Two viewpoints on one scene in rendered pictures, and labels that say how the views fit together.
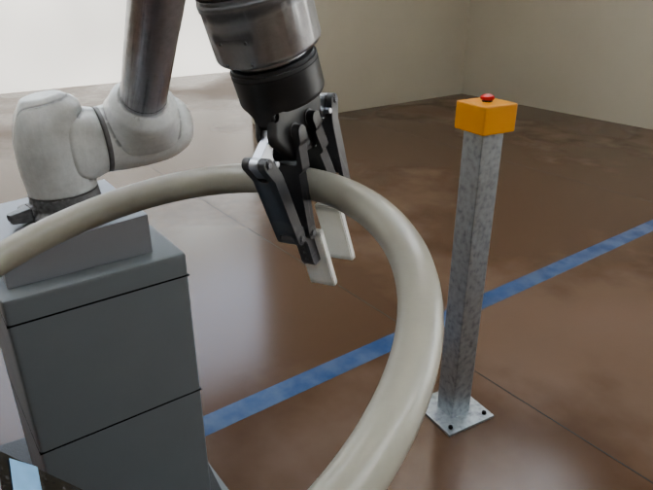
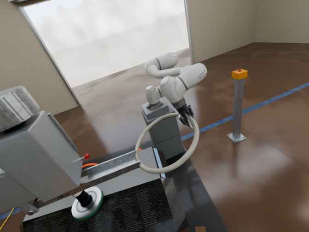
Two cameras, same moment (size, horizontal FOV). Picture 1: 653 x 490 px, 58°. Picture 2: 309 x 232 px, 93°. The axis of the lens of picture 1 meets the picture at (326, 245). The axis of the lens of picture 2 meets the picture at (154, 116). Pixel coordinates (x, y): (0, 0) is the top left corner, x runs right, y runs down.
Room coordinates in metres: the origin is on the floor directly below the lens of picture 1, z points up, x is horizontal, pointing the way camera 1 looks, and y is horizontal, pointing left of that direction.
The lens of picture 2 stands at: (-0.32, -0.18, 1.82)
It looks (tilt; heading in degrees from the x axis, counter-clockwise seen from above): 31 degrees down; 28
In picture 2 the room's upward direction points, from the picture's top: 17 degrees counter-clockwise
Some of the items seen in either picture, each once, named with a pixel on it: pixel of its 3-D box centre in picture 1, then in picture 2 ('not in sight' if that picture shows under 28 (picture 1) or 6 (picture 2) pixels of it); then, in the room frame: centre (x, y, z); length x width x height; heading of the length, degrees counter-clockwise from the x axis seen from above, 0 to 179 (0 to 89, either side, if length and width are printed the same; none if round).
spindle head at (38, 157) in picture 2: not in sight; (30, 164); (-0.08, 0.75, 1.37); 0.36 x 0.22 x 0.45; 128
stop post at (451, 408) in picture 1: (467, 273); (237, 108); (1.66, -0.45, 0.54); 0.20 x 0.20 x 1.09; 30
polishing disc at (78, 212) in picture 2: not in sight; (87, 201); (-0.03, 0.69, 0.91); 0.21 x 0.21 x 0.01
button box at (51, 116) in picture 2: not in sight; (58, 135); (0.10, 0.70, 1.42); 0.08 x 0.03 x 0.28; 128
